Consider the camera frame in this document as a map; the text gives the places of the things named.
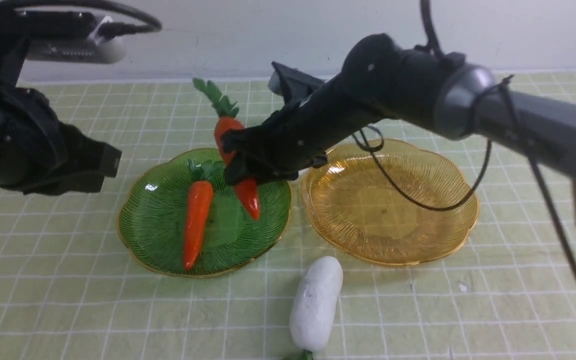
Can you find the green glass plate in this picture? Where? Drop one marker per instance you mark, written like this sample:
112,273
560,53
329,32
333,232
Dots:
152,221

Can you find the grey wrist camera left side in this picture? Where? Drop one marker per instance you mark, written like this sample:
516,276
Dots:
90,49

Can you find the green checkered tablecloth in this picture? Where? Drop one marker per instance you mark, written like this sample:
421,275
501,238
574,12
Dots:
69,290

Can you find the orange toy carrot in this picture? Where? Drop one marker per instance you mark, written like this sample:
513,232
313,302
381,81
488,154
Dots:
227,112
199,199

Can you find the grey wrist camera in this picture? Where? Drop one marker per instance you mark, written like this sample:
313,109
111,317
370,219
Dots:
90,49
292,84

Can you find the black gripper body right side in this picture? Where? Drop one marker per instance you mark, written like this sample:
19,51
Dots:
310,123

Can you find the amber glass plate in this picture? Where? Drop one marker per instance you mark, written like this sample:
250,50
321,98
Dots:
351,204

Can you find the white toy radish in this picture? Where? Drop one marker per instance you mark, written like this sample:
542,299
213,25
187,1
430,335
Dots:
314,307

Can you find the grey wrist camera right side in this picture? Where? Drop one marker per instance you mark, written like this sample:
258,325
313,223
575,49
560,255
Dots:
292,84

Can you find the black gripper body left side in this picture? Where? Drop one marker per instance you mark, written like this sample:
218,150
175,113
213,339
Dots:
26,153

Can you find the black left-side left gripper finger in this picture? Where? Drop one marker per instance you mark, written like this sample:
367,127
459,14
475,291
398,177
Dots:
86,183
88,155

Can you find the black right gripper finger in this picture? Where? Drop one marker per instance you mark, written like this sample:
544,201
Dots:
243,167
240,140

